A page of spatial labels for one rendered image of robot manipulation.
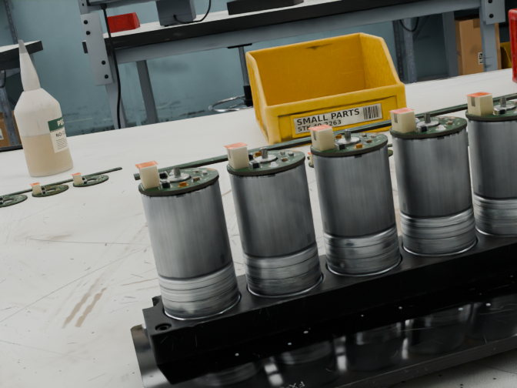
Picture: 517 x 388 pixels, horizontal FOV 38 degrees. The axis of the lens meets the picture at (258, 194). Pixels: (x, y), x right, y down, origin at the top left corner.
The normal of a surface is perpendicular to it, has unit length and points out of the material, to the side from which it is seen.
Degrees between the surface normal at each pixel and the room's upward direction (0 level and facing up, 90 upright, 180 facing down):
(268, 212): 90
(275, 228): 90
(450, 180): 90
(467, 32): 90
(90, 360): 0
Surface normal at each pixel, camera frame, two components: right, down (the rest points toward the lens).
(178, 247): -0.22, 0.30
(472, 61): 0.02, 0.27
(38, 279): -0.15, -0.95
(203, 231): 0.45, 0.18
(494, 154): -0.53, 0.31
